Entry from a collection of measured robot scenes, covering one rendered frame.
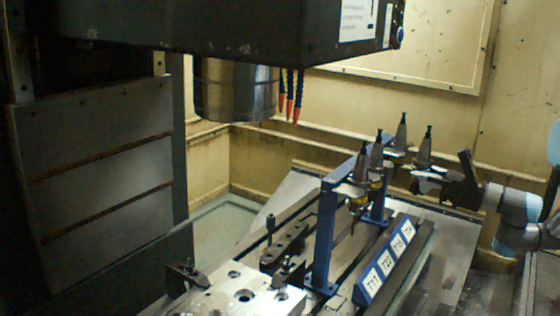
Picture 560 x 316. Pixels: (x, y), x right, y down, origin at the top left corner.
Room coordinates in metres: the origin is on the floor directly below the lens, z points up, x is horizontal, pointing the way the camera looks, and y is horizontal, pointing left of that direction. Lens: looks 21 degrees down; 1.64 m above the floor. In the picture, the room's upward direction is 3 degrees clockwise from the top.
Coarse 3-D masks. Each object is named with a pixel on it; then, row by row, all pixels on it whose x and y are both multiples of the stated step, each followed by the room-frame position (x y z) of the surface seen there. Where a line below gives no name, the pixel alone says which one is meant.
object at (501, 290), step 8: (472, 272) 1.35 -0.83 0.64; (480, 272) 1.34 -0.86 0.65; (488, 272) 1.33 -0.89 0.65; (480, 280) 1.29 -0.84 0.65; (488, 280) 1.28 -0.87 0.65; (496, 280) 1.27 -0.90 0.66; (504, 280) 1.26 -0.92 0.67; (512, 280) 1.25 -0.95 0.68; (488, 288) 1.23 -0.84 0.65; (496, 288) 1.22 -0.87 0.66; (504, 288) 1.21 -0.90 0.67; (512, 288) 1.20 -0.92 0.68; (464, 296) 1.20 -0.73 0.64; (488, 296) 1.18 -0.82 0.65; (496, 296) 1.17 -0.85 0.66; (504, 296) 1.16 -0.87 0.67; (488, 304) 1.13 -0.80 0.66; (496, 304) 1.12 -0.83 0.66; (504, 304) 1.11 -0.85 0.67; (488, 312) 1.09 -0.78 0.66; (496, 312) 1.08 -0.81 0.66; (504, 312) 1.07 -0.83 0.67
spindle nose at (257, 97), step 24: (192, 72) 0.74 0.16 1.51; (216, 72) 0.69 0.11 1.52; (240, 72) 0.69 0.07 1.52; (264, 72) 0.71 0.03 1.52; (216, 96) 0.69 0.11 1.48; (240, 96) 0.69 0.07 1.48; (264, 96) 0.71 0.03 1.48; (216, 120) 0.69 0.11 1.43; (240, 120) 0.69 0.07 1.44; (264, 120) 0.71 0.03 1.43
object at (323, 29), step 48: (48, 0) 0.88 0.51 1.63; (96, 0) 0.79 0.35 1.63; (144, 0) 0.71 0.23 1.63; (192, 0) 0.65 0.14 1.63; (240, 0) 0.60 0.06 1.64; (288, 0) 0.56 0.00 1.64; (336, 0) 0.63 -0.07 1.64; (384, 0) 0.81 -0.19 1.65; (144, 48) 0.72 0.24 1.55; (192, 48) 0.65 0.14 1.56; (240, 48) 0.60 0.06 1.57; (288, 48) 0.56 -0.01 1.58; (336, 48) 0.64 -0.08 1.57; (384, 48) 0.84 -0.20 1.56
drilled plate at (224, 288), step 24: (240, 264) 0.89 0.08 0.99; (192, 288) 0.78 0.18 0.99; (216, 288) 0.79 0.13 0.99; (240, 288) 0.79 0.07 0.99; (264, 288) 0.80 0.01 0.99; (288, 288) 0.80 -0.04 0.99; (168, 312) 0.69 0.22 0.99; (192, 312) 0.70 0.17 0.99; (216, 312) 0.71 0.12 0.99; (240, 312) 0.71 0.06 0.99; (264, 312) 0.71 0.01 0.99; (288, 312) 0.72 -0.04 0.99
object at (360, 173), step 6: (360, 156) 0.93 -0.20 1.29; (366, 156) 0.93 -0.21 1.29; (360, 162) 0.93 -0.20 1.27; (366, 162) 0.93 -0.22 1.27; (354, 168) 0.94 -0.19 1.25; (360, 168) 0.93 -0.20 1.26; (366, 168) 0.93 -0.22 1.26; (354, 174) 0.93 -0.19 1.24; (360, 174) 0.92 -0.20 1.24; (366, 174) 0.93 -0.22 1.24; (354, 180) 0.93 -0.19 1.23; (360, 180) 0.92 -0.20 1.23; (366, 180) 0.92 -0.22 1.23
